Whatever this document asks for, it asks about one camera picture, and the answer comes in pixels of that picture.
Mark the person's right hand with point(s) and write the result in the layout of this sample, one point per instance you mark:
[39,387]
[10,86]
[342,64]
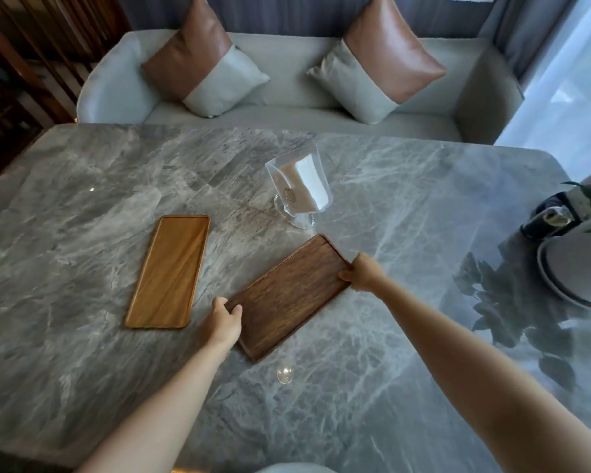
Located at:
[366,272]

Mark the person's left hand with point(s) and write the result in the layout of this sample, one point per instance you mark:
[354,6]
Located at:
[224,324]

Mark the person's left thumb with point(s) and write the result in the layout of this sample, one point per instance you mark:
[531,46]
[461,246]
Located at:
[219,305]

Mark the person's right thumb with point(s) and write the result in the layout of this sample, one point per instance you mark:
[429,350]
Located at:
[345,275]

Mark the dark brown wooden tray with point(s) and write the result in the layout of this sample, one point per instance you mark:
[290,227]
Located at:
[288,296]

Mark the person's left forearm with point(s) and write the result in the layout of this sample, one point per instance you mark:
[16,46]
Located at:
[150,408]

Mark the person's right forearm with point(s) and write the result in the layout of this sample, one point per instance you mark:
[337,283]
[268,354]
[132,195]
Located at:
[492,374]

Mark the light brown wooden tray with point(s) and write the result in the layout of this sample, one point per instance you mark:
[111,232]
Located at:
[169,271]

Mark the white paper napkins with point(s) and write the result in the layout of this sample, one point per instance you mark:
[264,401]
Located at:
[305,184]

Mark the clear acrylic napkin holder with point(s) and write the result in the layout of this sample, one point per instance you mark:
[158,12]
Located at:
[300,184]

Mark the grey fabric sofa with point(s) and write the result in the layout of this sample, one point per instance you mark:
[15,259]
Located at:
[295,88]

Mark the black cylindrical device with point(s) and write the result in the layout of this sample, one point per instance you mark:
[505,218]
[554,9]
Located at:
[546,222]

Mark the brown and grey cushion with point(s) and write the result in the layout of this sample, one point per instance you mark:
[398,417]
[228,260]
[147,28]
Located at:
[202,61]
[377,63]

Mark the white plant pot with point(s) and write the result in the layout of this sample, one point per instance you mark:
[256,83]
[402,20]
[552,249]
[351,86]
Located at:
[578,263]

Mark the white sheer curtain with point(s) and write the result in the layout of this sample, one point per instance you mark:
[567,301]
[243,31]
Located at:
[561,88]

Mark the dark wooden slatted screen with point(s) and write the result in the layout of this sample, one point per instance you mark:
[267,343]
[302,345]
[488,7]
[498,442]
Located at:
[27,73]

